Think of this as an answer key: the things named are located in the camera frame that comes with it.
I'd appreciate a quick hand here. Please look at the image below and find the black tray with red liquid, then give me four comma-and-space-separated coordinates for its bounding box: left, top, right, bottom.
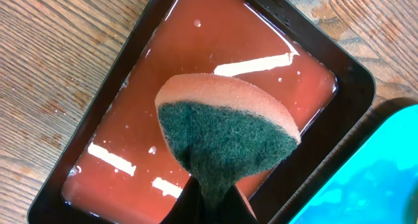
27, 0, 376, 223

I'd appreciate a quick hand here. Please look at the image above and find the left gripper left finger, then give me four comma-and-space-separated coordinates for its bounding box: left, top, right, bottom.
161, 176, 202, 224

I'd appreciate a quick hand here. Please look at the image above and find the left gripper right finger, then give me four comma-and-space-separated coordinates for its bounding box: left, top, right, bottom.
221, 185, 258, 224

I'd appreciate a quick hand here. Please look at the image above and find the teal plastic tray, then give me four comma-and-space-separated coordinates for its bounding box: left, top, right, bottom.
291, 105, 417, 224

